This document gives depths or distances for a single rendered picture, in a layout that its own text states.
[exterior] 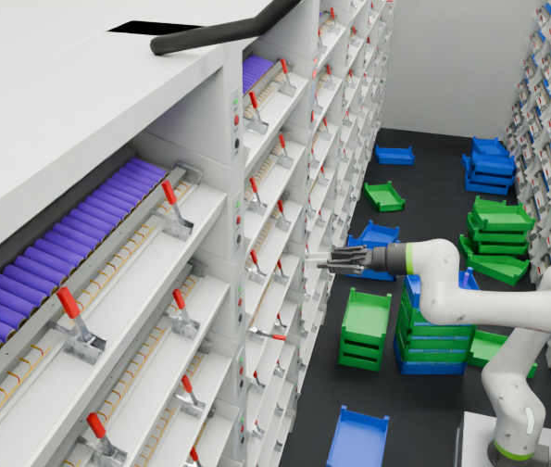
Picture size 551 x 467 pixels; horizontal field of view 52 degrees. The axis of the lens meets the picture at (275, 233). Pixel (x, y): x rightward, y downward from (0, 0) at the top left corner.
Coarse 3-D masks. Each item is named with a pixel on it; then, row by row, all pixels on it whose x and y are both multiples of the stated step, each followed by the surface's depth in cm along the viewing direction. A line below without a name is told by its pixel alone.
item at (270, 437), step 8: (288, 376) 219; (296, 376) 218; (288, 384) 220; (288, 392) 217; (280, 400) 213; (288, 400) 214; (280, 408) 207; (272, 416) 206; (280, 416) 207; (272, 424) 203; (280, 424) 204; (272, 432) 201; (264, 440) 197; (272, 440) 198; (264, 448) 194; (272, 448) 196; (264, 456) 192; (256, 464) 183; (264, 464) 190
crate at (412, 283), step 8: (464, 272) 259; (408, 280) 253; (416, 280) 261; (472, 280) 255; (408, 288) 252; (416, 288) 256; (464, 288) 256; (472, 288) 255; (416, 296) 241; (416, 304) 244
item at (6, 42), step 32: (0, 0) 111; (32, 0) 111; (64, 0) 112; (96, 0) 112; (128, 0) 113; (160, 0) 114; (0, 32) 88; (32, 32) 89; (64, 32) 89; (96, 32) 89; (0, 64) 74
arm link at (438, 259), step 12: (432, 240) 157; (444, 240) 156; (408, 252) 156; (420, 252) 155; (432, 252) 153; (444, 252) 152; (456, 252) 154; (408, 264) 156; (420, 264) 155; (432, 264) 153; (444, 264) 152; (456, 264) 153; (420, 276) 156; (432, 276) 152; (444, 276) 151; (456, 276) 153
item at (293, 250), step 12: (288, 240) 187; (288, 252) 189; (300, 252) 188; (276, 264) 182; (288, 264) 184; (276, 288) 173; (276, 300) 169; (264, 312) 163; (276, 312) 165; (264, 324) 159; (252, 348) 151; (252, 360) 148; (252, 372) 144
